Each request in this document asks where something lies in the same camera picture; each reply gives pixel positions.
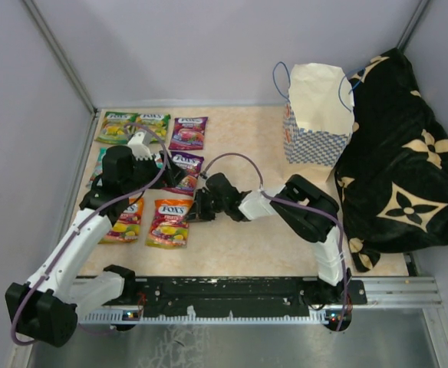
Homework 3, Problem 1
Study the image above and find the aluminium frame rail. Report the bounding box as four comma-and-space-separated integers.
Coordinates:
70, 278, 443, 307

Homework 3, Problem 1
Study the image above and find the blue checkered paper bag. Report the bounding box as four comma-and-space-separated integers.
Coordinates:
280, 63, 355, 182

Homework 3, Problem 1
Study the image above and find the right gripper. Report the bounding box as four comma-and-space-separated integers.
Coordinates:
183, 189, 228, 224

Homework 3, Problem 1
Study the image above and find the purple snack bag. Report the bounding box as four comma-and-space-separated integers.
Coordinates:
169, 117, 208, 151
164, 151, 204, 197

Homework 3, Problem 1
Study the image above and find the black floral blanket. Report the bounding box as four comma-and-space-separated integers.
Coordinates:
334, 49, 448, 272

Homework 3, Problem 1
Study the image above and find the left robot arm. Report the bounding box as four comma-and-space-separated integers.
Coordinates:
5, 146, 183, 347

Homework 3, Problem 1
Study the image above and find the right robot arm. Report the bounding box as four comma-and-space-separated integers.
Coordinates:
185, 172, 351, 305

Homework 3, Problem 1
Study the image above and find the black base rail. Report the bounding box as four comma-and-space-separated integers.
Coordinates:
106, 277, 367, 318

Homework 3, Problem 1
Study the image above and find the fruits candy bag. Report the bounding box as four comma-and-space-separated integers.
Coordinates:
99, 197, 144, 244
145, 199, 193, 249

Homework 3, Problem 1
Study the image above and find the teal snack bag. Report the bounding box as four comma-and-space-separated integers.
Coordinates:
153, 151, 164, 166
86, 147, 107, 187

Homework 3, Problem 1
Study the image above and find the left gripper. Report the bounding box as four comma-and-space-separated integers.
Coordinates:
122, 149, 187, 196

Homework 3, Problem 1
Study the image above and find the green candy bag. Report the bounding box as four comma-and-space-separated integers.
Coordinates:
96, 111, 137, 145
135, 113, 171, 142

